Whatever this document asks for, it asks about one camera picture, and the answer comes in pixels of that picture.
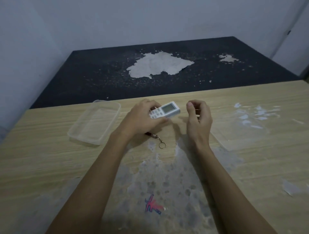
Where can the person's right hand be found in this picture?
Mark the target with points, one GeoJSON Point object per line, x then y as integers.
{"type": "Point", "coordinates": [201, 127]}

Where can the person's left hand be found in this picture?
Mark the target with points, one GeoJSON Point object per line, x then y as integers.
{"type": "Point", "coordinates": [137, 119]}

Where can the person's right thumb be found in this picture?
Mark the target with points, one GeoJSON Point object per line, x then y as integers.
{"type": "Point", "coordinates": [189, 111]}

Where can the person's left thumb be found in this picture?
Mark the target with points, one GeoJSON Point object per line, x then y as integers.
{"type": "Point", "coordinates": [161, 120]}

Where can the white remote control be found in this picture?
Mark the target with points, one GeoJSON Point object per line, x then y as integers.
{"type": "Point", "coordinates": [169, 109]}

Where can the person's right forearm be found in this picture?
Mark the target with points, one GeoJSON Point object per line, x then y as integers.
{"type": "Point", "coordinates": [229, 190]}

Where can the person's left forearm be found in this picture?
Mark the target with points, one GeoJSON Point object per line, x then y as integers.
{"type": "Point", "coordinates": [96, 183]}

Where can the clear plastic lid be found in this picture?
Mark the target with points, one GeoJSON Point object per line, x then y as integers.
{"type": "Point", "coordinates": [241, 130]}

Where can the clear plastic container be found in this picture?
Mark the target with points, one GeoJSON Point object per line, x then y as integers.
{"type": "Point", "coordinates": [94, 123]}

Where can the black worn table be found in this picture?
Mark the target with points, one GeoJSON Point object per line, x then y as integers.
{"type": "Point", "coordinates": [96, 77]}

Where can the white door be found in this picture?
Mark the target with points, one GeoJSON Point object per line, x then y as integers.
{"type": "Point", "coordinates": [293, 41]}

